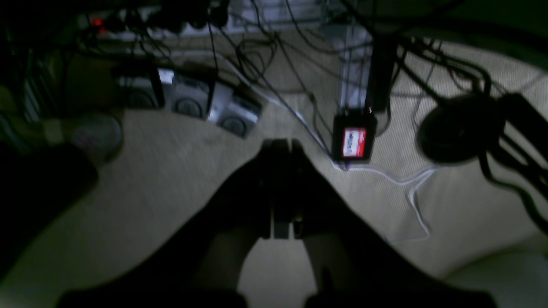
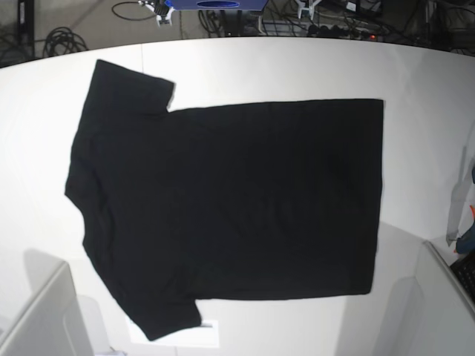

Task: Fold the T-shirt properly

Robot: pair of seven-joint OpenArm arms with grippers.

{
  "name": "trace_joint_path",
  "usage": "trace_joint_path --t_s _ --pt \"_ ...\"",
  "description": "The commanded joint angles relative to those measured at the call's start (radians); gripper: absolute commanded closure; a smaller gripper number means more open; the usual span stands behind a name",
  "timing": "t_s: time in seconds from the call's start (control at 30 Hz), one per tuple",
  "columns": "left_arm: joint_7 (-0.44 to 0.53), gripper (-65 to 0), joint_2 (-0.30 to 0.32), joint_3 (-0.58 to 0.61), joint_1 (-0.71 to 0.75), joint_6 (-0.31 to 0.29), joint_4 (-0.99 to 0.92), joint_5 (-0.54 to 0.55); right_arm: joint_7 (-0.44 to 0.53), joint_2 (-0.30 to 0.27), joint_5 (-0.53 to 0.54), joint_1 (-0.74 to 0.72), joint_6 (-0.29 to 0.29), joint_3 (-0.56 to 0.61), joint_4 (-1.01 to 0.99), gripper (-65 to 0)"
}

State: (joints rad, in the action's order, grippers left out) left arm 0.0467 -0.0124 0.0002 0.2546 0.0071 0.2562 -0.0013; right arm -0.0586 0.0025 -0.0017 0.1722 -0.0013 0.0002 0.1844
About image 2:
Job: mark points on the grey right desk partition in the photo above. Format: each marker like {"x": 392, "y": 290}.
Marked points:
{"x": 447, "y": 324}

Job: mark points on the grey desk partition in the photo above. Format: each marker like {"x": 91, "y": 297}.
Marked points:
{"x": 447, "y": 324}
{"x": 51, "y": 322}

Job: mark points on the white tripod stand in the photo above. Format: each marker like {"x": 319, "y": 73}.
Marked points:
{"x": 306, "y": 7}

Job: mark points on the blue box with oval hole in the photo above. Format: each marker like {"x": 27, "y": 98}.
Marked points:
{"x": 218, "y": 4}

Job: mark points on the black keyboard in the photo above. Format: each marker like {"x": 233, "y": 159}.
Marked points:
{"x": 464, "y": 272}

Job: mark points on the teal and orange object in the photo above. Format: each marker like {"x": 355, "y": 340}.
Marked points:
{"x": 465, "y": 244}

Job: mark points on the black graphic T-shirt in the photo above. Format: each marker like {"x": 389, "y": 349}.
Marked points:
{"x": 259, "y": 201}

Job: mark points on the grey left desk partition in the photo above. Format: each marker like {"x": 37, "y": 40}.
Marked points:
{"x": 51, "y": 322}

